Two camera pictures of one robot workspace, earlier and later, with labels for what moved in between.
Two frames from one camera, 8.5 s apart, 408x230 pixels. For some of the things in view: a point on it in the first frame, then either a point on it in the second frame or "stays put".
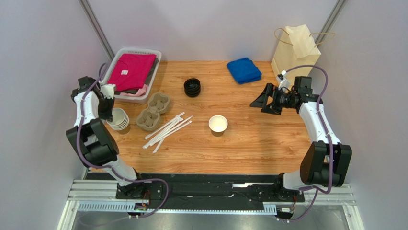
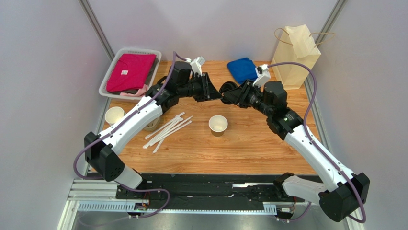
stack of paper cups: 120,122 stays put
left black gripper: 107,115 -> 209,91
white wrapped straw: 171,132 stays put
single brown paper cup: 217,124 stays put
